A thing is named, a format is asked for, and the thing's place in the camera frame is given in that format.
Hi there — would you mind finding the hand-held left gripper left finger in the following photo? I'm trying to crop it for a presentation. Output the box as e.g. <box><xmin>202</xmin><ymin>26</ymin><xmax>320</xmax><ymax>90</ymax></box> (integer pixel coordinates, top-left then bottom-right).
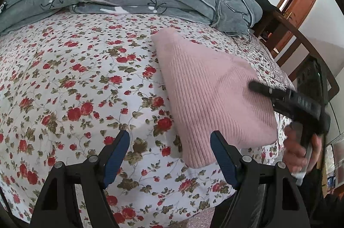
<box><xmin>28</xmin><ymin>130</ymin><xmax>131</xmax><ymax>228</ymax></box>

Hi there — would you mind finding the pink knit sweater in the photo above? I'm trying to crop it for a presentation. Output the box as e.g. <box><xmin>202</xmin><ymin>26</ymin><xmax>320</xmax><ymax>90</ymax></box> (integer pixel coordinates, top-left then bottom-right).
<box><xmin>151</xmin><ymin>28</ymin><xmax>279</xmax><ymax>169</ymax></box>

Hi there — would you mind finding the person's right forearm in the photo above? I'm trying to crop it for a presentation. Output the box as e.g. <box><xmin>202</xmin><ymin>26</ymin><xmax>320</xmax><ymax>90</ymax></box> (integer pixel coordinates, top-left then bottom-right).
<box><xmin>301</xmin><ymin>169</ymin><xmax>344</xmax><ymax>228</ymax></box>

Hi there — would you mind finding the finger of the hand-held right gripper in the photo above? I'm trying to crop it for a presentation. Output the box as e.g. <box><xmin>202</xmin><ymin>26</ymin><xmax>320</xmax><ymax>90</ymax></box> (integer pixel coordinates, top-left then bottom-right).
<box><xmin>249</xmin><ymin>81</ymin><xmax>296</xmax><ymax>101</ymax></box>

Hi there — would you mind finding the black cloth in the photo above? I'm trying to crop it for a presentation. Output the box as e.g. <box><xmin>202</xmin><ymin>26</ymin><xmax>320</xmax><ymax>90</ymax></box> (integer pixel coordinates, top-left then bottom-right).
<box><xmin>249</xmin><ymin>0</ymin><xmax>282</xmax><ymax>29</ymax></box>

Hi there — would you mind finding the brown wooden door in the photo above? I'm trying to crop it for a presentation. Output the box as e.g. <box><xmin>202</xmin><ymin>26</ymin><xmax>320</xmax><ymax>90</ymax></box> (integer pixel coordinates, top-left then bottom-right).
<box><xmin>271</xmin><ymin>0</ymin><xmax>319</xmax><ymax>56</ymax></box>

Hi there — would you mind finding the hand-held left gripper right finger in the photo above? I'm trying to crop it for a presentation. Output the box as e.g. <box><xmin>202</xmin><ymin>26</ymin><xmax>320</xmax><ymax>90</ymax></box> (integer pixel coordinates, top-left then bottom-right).
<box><xmin>210</xmin><ymin>130</ymin><xmax>311</xmax><ymax>228</ymax></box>

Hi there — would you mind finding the person's right hand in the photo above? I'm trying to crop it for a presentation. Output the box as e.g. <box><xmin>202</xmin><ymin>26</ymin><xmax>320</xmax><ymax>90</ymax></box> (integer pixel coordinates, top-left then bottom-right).
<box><xmin>283</xmin><ymin>123</ymin><xmax>322</xmax><ymax>180</ymax></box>

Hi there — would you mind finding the floral bed sheet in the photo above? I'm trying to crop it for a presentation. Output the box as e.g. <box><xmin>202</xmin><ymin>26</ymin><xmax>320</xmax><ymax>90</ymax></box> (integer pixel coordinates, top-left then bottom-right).
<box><xmin>0</xmin><ymin>11</ymin><xmax>299</xmax><ymax>228</ymax></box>

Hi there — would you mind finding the wooden footboard rail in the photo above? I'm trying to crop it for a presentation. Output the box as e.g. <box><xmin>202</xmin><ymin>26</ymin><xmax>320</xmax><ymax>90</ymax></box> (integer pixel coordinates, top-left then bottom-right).
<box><xmin>254</xmin><ymin>11</ymin><xmax>339</xmax><ymax>106</ymax></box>

